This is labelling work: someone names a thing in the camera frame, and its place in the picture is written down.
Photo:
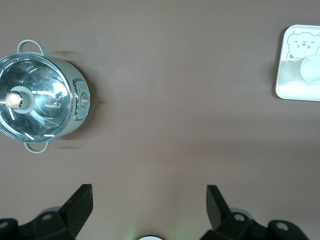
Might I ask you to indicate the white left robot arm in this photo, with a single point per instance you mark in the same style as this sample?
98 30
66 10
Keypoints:
150 238

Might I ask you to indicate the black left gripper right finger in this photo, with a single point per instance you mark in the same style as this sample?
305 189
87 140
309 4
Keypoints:
217 212

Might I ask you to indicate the white plastic cup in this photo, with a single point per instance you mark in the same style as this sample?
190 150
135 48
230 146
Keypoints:
310 68

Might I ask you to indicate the cream tray with bear print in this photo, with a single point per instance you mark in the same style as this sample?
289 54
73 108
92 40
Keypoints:
292 90

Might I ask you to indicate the glass pot lid with knob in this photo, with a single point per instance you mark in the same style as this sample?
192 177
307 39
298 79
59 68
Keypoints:
42 85

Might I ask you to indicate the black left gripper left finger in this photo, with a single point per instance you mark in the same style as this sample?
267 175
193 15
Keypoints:
75 212

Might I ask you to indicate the grey-green electric cooking pot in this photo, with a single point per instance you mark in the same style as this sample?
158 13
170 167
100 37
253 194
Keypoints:
75 75

